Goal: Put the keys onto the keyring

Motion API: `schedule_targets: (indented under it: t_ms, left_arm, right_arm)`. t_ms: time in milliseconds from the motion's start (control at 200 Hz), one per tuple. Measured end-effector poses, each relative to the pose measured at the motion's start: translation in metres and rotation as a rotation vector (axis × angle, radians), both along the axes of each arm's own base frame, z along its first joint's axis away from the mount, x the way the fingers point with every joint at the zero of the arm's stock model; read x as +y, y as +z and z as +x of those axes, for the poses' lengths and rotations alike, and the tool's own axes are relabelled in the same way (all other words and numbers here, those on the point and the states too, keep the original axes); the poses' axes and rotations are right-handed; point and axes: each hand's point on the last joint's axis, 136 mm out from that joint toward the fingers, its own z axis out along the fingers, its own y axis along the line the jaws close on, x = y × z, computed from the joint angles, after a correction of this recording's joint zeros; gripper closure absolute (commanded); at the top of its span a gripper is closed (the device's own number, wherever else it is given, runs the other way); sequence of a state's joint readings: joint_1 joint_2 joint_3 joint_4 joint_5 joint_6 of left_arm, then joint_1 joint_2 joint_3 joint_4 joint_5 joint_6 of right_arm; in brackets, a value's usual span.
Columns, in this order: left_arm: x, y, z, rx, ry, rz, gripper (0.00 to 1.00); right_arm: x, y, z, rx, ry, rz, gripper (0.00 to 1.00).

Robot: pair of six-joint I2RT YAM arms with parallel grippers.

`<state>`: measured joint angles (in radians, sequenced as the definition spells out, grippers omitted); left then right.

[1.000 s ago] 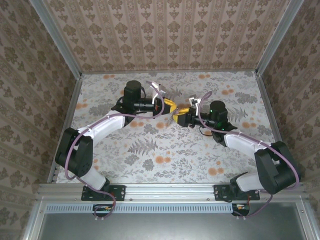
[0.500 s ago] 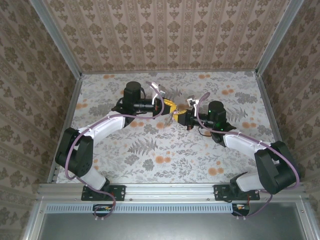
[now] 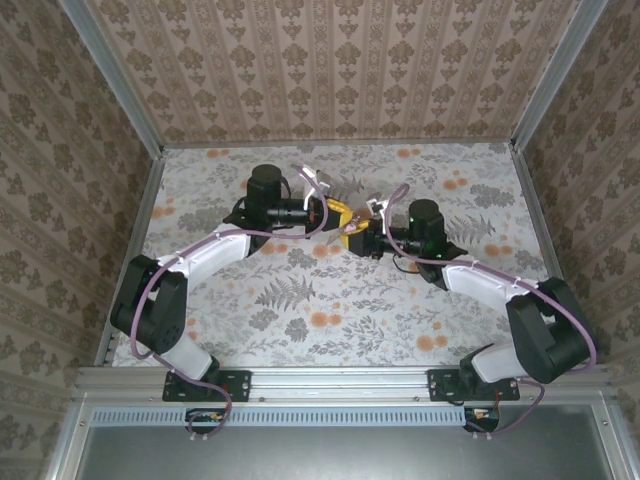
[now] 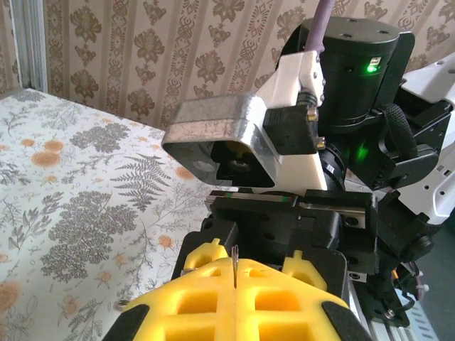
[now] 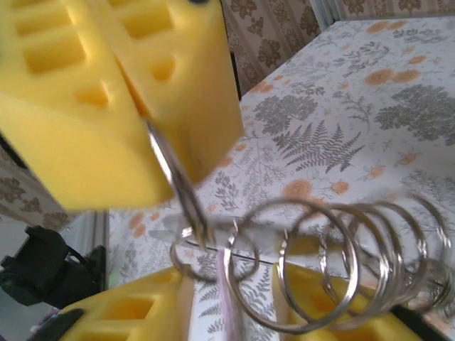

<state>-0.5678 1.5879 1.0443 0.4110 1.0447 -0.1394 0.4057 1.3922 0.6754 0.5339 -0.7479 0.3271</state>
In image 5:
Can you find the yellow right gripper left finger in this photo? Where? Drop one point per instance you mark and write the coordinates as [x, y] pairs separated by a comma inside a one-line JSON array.
[[160, 319]]

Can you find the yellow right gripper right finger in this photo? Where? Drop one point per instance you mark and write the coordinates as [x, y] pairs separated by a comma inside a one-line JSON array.
[[373, 334]]

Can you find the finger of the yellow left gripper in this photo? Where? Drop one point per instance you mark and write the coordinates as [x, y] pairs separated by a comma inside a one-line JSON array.
[[71, 142], [199, 89]]

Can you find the key with purple tag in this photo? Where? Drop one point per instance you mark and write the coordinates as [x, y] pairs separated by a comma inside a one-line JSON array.
[[177, 177]]

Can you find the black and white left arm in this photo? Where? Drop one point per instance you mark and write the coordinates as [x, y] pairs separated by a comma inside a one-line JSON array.
[[42, 266]]

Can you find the floral patterned table cover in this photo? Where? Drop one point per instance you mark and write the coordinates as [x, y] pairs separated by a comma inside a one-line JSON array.
[[391, 160]]

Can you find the aluminium side rail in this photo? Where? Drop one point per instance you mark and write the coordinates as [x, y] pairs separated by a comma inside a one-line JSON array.
[[94, 238]]

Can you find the aluminium corner post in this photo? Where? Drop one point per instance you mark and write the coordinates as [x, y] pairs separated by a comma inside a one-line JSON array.
[[325, 14]]

